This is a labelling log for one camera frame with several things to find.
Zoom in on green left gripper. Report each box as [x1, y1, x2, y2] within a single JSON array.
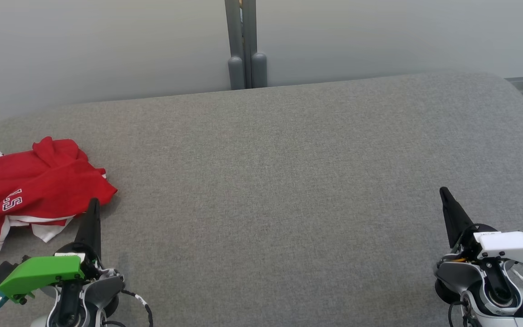
[[0, 198, 103, 304]]

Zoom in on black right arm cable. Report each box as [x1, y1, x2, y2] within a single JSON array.
[[447, 300, 471, 327]]

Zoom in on red basketball shorts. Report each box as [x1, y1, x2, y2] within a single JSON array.
[[0, 136, 118, 253]]

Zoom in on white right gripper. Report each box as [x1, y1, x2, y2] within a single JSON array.
[[439, 186, 523, 267]]

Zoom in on red white basketball jersey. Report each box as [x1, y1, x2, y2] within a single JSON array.
[[0, 149, 108, 253]]

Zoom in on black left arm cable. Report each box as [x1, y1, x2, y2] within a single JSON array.
[[120, 290, 154, 327]]

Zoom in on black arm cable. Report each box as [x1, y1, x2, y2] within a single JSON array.
[[447, 300, 471, 327], [120, 290, 154, 327]]

